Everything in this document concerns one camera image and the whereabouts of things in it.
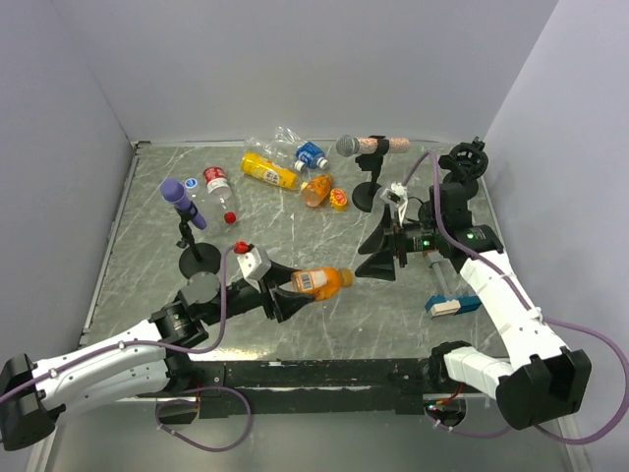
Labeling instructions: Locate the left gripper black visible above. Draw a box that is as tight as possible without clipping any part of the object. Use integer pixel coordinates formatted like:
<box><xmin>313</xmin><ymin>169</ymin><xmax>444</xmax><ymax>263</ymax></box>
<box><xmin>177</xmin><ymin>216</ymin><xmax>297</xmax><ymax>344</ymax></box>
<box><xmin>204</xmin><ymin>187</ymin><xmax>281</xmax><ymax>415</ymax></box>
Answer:
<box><xmin>203</xmin><ymin>260</ymin><xmax>315</xmax><ymax>325</ymax></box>

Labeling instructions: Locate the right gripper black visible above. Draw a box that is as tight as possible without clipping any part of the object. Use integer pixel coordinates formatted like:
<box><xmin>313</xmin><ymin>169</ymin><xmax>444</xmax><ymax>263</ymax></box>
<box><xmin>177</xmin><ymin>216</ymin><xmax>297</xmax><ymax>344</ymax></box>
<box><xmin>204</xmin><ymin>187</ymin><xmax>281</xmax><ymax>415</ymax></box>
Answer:
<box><xmin>355</xmin><ymin>205</ymin><xmax>444</xmax><ymax>280</ymax></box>

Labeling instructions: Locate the orange bottle red cap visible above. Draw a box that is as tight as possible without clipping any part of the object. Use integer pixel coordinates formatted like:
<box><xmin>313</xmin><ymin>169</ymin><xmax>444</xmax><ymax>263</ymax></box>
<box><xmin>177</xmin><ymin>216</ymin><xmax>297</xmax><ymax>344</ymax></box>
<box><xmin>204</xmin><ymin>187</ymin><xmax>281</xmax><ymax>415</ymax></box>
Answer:
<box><xmin>291</xmin><ymin>267</ymin><xmax>354</xmax><ymax>301</ymax></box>

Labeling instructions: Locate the small red bottle cap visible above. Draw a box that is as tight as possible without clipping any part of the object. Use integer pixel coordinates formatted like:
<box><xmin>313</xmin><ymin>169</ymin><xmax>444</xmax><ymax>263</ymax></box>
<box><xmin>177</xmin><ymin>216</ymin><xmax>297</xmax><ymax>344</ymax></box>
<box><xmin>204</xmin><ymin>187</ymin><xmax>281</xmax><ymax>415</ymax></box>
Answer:
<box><xmin>224</xmin><ymin>212</ymin><xmax>237</xmax><ymax>224</ymax></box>

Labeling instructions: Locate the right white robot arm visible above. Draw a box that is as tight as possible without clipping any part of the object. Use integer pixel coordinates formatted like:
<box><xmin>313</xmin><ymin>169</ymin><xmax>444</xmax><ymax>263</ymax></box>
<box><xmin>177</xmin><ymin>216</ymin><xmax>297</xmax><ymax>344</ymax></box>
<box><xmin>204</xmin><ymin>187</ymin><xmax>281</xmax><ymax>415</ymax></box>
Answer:
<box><xmin>424</xmin><ymin>183</ymin><xmax>592</xmax><ymax>430</ymax></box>

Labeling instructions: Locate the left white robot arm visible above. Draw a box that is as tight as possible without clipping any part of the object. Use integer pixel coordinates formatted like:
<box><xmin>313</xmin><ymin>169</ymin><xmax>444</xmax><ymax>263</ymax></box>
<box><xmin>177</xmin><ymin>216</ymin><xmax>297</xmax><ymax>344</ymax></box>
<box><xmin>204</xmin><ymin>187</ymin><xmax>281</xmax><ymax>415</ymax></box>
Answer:
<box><xmin>1</xmin><ymin>273</ymin><xmax>315</xmax><ymax>451</ymax></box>

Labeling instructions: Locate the orange juice bottle lying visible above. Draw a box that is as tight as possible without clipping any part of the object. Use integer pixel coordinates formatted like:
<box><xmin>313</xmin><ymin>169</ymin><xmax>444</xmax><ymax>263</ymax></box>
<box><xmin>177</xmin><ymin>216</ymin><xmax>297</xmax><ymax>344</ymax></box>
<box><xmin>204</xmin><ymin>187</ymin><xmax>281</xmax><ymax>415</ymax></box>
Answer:
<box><xmin>301</xmin><ymin>173</ymin><xmax>333</xmax><ymax>207</ymax></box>

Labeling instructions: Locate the red label clear bottle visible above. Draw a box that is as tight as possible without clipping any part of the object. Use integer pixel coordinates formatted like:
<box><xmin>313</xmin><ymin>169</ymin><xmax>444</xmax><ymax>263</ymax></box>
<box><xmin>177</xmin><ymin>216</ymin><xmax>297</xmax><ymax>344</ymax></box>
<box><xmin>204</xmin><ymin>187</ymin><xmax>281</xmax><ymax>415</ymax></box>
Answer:
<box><xmin>202</xmin><ymin>166</ymin><xmax>238</xmax><ymax>225</ymax></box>

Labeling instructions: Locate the blue label clear bottle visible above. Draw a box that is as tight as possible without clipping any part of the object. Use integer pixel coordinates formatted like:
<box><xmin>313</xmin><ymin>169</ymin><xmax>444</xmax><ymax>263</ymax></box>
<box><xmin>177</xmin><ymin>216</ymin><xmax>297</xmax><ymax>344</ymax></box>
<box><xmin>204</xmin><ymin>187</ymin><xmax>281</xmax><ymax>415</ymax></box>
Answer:
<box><xmin>274</xmin><ymin>127</ymin><xmax>329</xmax><ymax>172</ymax></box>

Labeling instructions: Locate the yellow lemon drink bottle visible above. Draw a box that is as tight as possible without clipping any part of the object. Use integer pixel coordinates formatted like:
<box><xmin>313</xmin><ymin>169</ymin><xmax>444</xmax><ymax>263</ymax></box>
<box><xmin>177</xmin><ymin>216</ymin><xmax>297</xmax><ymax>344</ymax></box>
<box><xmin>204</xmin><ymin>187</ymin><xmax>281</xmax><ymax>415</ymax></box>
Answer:
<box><xmin>241</xmin><ymin>152</ymin><xmax>301</xmax><ymax>191</ymax></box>

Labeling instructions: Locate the black microphone stand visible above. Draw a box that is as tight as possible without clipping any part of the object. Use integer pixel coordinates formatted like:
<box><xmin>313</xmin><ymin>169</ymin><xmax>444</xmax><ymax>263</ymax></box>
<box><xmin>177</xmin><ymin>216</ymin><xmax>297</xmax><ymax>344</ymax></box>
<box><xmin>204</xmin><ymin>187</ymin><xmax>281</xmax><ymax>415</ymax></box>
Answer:
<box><xmin>352</xmin><ymin>136</ymin><xmax>389</xmax><ymax>212</ymax></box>

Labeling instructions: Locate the yellow orange toy block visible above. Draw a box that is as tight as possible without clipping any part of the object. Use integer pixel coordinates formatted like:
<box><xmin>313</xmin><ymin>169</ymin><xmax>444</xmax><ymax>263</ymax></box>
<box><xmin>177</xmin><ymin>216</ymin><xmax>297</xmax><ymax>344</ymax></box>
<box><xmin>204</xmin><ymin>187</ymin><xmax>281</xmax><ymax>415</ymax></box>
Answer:
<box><xmin>329</xmin><ymin>188</ymin><xmax>348</xmax><ymax>211</ymax></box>

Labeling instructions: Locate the blue beige toy brick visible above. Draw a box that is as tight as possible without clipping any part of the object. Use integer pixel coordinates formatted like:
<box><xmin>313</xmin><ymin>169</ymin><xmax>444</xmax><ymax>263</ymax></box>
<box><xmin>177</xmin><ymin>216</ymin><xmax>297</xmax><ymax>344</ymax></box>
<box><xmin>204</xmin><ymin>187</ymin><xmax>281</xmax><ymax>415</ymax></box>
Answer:
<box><xmin>425</xmin><ymin>295</ymin><xmax>482</xmax><ymax>318</ymax></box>

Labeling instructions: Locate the silver head microphone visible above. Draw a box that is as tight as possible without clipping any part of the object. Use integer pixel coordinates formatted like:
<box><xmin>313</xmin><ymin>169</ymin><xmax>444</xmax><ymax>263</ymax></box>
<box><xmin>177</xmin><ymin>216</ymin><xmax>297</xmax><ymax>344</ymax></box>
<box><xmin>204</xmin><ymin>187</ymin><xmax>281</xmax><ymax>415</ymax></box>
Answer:
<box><xmin>335</xmin><ymin>135</ymin><xmax>411</xmax><ymax>157</ymax></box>

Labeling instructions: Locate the black clamp stand rear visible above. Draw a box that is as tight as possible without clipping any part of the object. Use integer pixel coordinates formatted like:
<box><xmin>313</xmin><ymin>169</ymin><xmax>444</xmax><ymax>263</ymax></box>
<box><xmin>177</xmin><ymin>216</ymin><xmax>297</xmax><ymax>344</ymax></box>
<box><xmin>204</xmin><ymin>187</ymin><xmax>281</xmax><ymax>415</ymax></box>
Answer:
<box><xmin>438</xmin><ymin>137</ymin><xmax>488</xmax><ymax>200</ymax></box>

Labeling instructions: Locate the purple microphone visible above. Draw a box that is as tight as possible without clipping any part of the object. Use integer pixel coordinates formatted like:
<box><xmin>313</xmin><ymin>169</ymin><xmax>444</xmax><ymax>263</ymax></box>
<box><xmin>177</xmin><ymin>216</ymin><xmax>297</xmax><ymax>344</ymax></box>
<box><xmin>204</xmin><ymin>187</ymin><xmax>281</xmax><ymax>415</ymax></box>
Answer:
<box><xmin>159</xmin><ymin>178</ymin><xmax>207</xmax><ymax>230</ymax></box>

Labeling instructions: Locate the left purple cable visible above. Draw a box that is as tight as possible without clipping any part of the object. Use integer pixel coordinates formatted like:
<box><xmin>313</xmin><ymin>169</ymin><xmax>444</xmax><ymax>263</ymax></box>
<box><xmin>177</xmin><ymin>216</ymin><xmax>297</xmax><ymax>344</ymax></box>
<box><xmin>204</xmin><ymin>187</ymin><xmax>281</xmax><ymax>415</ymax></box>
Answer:
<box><xmin>0</xmin><ymin>245</ymin><xmax>242</xmax><ymax>407</ymax></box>

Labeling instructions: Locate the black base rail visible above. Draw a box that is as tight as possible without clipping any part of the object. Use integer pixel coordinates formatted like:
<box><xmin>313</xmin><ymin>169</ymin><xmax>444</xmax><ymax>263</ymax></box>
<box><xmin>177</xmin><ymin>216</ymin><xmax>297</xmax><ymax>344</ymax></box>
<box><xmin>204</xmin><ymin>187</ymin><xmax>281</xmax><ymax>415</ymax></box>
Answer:
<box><xmin>135</xmin><ymin>353</ymin><xmax>483</xmax><ymax>420</ymax></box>

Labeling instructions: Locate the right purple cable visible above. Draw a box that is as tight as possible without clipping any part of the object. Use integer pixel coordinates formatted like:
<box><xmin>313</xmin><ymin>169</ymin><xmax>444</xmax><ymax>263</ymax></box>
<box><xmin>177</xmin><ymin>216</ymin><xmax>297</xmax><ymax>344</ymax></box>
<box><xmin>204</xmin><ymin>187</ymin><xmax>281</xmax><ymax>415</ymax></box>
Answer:
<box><xmin>405</xmin><ymin>150</ymin><xmax>629</xmax><ymax>446</ymax></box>

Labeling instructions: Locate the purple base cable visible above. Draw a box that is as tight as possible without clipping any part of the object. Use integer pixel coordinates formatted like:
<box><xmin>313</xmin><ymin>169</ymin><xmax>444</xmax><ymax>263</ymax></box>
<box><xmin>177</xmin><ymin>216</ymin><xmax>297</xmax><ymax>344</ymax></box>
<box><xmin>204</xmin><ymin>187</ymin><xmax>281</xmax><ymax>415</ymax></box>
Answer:
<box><xmin>154</xmin><ymin>383</ymin><xmax>252</xmax><ymax>451</ymax></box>

